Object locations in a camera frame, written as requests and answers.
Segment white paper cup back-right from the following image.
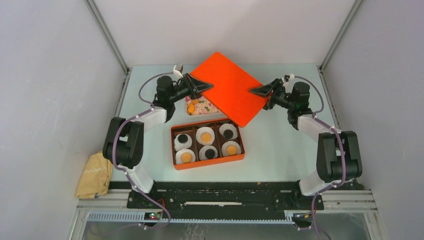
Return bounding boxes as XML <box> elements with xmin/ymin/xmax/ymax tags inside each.
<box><xmin>218</xmin><ymin>123</ymin><xmax>238</xmax><ymax>140</ymax></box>

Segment black cookie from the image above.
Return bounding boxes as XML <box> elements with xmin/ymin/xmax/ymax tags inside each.
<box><xmin>204</xmin><ymin>149</ymin><xmax>215</xmax><ymax>160</ymax></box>
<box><xmin>223</xmin><ymin>129</ymin><xmax>234</xmax><ymax>140</ymax></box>
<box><xmin>177</xmin><ymin>133</ymin><xmax>189</xmax><ymax>144</ymax></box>

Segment orange tin box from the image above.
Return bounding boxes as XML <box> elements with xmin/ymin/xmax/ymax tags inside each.
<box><xmin>170</xmin><ymin>118</ymin><xmax>246</xmax><ymax>171</ymax></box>

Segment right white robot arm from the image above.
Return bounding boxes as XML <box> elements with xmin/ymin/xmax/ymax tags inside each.
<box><xmin>249</xmin><ymin>74</ymin><xmax>363</xmax><ymax>209</ymax></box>

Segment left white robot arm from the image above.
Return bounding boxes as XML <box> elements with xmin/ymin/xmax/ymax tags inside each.
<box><xmin>102</xmin><ymin>72</ymin><xmax>214</xmax><ymax>208</ymax></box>

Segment orange tin lid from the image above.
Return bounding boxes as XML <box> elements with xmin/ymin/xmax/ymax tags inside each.
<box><xmin>190</xmin><ymin>52</ymin><xmax>267</xmax><ymax>127</ymax></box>

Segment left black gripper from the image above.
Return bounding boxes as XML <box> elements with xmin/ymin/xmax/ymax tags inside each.
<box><xmin>169</xmin><ymin>73</ymin><xmax>214</xmax><ymax>104</ymax></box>

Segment tan cloth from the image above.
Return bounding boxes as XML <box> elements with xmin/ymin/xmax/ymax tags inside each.
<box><xmin>74</xmin><ymin>151</ymin><xmax>114</xmax><ymax>199</ymax></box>

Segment white paper cup back-left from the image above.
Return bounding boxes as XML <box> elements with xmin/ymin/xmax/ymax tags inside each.
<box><xmin>174</xmin><ymin>133</ymin><xmax>193</xmax><ymax>151</ymax></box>

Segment white paper cup front-middle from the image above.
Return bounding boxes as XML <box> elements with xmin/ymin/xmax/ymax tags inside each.
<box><xmin>198</xmin><ymin>145</ymin><xmax>218</xmax><ymax>161</ymax></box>

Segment white paper cup front-left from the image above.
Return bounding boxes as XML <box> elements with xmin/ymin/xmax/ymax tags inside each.
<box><xmin>175</xmin><ymin>149</ymin><xmax>196</xmax><ymax>165</ymax></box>

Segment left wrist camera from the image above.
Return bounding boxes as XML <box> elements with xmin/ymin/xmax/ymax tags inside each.
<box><xmin>172</xmin><ymin>64</ymin><xmax>184</xmax><ymax>79</ymax></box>

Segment white paper cup front-right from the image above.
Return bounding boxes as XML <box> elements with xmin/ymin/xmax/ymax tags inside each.
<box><xmin>221</xmin><ymin>140</ymin><xmax>242</xmax><ymax>157</ymax></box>

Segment white paper cup back-middle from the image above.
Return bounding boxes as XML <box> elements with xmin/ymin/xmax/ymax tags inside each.
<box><xmin>195</xmin><ymin>126</ymin><xmax>215</xmax><ymax>146</ymax></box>

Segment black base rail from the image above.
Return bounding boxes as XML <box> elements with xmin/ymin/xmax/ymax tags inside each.
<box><xmin>147</xmin><ymin>181</ymin><xmax>324</xmax><ymax>221</ymax></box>

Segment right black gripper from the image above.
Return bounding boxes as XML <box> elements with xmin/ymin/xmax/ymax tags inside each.
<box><xmin>247</xmin><ymin>79</ymin><xmax>294</xmax><ymax>112</ymax></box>

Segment floral tray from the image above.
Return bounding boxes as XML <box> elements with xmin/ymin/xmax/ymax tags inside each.
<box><xmin>185</xmin><ymin>96</ymin><xmax>221</xmax><ymax>116</ymax></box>

